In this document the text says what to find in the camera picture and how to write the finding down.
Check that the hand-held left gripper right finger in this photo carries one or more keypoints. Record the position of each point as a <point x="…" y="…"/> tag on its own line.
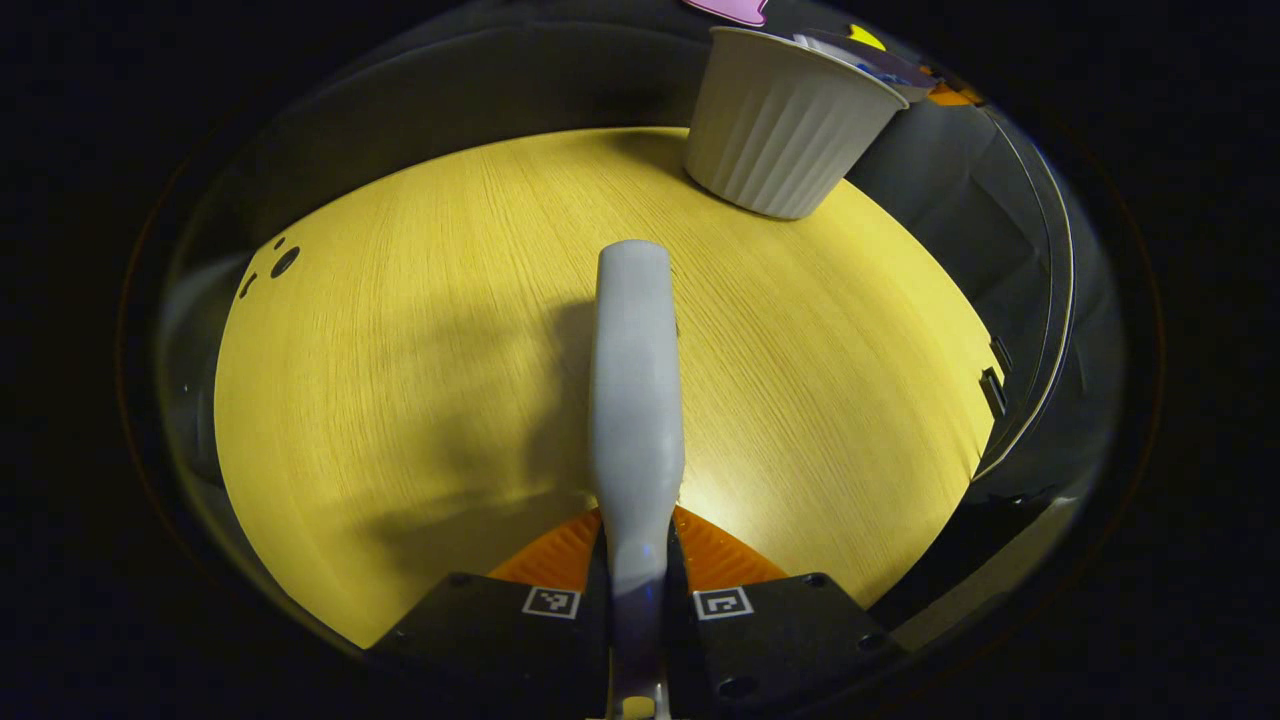
<point x="790" y="640"/>

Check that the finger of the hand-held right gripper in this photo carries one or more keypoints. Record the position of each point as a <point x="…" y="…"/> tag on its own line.
<point x="952" y="97"/>

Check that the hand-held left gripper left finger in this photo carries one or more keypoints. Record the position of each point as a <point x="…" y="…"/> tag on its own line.
<point x="480" y="640"/>

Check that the grey plastic dustpan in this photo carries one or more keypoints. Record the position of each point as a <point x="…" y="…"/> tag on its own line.
<point x="895" y="62"/>

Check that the dark blue paper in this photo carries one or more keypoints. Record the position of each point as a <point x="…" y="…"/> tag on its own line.
<point x="882" y="75"/>

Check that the white ribbed garbage bin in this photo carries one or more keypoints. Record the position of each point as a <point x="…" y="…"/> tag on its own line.
<point x="780" y="130"/>

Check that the wooden desktop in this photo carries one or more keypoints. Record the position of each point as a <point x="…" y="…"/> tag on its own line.
<point x="400" y="350"/>

